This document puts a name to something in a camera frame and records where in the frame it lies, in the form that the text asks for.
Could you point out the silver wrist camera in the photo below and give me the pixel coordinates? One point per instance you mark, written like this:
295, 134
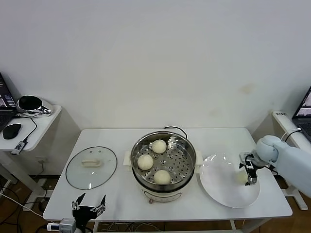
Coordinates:
245, 155
64, 225

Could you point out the cream electric cooker base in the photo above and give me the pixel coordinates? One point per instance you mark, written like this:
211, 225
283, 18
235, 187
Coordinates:
160, 196

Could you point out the white wall socket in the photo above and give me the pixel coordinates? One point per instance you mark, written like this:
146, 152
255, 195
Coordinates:
43, 160

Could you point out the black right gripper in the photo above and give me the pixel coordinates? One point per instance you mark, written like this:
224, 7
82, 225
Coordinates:
249, 166

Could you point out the chrome and black headset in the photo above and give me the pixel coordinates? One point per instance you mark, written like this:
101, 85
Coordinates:
43, 108

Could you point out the black laptop beside mouse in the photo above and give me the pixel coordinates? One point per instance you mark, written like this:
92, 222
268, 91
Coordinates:
6, 116

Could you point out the black computer mouse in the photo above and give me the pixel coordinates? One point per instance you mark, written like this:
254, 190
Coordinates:
12, 131

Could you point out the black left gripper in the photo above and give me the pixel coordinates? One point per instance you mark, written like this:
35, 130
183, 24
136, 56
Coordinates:
83, 213

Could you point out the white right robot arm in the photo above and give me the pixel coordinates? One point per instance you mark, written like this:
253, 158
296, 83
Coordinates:
291, 160

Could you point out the white side desk with mouse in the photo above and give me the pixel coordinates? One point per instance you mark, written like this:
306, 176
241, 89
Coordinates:
48, 126

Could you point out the white round plate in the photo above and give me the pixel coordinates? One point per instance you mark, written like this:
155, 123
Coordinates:
218, 189

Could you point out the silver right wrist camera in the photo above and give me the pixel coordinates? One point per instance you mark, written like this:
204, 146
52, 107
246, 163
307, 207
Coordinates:
245, 155

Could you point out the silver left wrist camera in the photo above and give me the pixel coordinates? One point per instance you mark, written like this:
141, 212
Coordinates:
64, 225

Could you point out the white steamed baozi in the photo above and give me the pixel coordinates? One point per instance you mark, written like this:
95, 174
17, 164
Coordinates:
145, 162
159, 146
240, 177
162, 176

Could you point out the perforated steel steamer basket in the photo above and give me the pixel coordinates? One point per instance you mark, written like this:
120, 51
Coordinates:
177, 145

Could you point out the white side desk with label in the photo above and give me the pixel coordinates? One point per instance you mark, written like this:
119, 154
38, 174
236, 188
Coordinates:
283, 123

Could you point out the small printed desk label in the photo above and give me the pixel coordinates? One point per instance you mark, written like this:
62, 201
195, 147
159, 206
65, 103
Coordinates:
281, 114

